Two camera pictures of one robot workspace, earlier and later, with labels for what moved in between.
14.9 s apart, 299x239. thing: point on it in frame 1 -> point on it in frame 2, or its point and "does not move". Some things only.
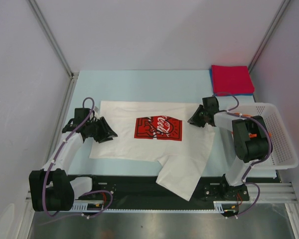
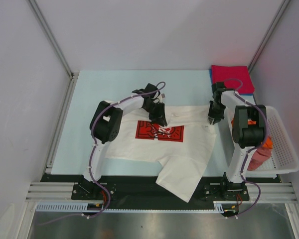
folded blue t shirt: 225,94 does not move
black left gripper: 107,133 -> 159,117
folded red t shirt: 229,80 does not move
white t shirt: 159,133 does not move
